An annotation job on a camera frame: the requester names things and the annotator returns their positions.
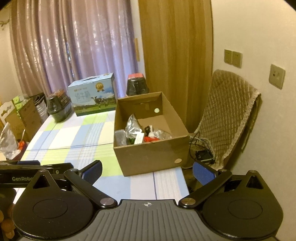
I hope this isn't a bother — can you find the clear plastic box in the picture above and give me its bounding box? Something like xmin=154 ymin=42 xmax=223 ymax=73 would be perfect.
xmin=114 ymin=130 xmax=127 ymax=147

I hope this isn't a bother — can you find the silver foil bag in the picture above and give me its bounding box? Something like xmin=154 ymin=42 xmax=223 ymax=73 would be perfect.
xmin=125 ymin=114 xmax=143 ymax=144

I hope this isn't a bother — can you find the red snack packet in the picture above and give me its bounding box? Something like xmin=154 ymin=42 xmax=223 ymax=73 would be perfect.
xmin=144 ymin=136 xmax=159 ymax=143

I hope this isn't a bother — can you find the white power adapter plug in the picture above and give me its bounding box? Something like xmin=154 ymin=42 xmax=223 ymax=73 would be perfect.
xmin=134 ymin=132 xmax=144 ymax=145

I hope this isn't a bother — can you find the white crumpled plastic bag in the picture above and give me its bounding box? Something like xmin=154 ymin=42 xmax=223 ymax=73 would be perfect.
xmin=0 ymin=123 xmax=21 ymax=160

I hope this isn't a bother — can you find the checked tablecloth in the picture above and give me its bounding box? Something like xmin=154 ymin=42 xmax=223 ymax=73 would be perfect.
xmin=22 ymin=111 xmax=189 ymax=201

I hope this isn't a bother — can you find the brown cardboard cartons stack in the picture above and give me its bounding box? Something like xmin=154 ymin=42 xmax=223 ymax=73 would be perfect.
xmin=1 ymin=92 xmax=48 ymax=142

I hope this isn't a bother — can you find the brown cardboard box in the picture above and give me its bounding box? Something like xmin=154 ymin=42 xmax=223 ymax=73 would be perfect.
xmin=113 ymin=92 xmax=189 ymax=176

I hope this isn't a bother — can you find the dark green wrapped container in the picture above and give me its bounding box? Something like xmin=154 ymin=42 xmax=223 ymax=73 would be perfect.
xmin=47 ymin=89 xmax=72 ymax=123

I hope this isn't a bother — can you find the quilted chair cover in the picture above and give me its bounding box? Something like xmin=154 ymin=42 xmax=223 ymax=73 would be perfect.
xmin=196 ymin=69 xmax=261 ymax=170

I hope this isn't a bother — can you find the milk carton gift box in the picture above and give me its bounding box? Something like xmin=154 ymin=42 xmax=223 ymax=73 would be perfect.
xmin=67 ymin=73 xmax=117 ymax=116

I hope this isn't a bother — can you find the brown wooden door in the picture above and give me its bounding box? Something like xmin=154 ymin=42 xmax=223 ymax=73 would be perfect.
xmin=138 ymin=1 xmax=213 ymax=133

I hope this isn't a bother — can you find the black charger with cables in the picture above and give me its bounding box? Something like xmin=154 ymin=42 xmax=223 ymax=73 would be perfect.
xmin=189 ymin=131 xmax=216 ymax=165

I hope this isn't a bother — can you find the double wall switch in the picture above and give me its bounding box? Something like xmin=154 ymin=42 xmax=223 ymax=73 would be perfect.
xmin=224 ymin=49 xmax=243 ymax=68

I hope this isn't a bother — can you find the wall socket plate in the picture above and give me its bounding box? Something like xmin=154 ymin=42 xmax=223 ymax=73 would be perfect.
xmin=269 ymin=64 xmax=285 ymax=90

